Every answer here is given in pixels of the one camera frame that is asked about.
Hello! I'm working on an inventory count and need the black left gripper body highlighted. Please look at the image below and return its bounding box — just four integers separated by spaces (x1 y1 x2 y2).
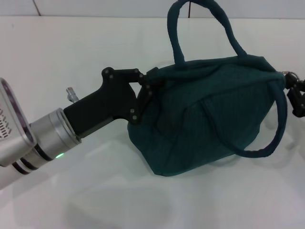
63 67 143 139

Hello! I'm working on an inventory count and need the teal fabric zipper bag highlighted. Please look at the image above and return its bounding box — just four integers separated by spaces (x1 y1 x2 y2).
127 0 297 177

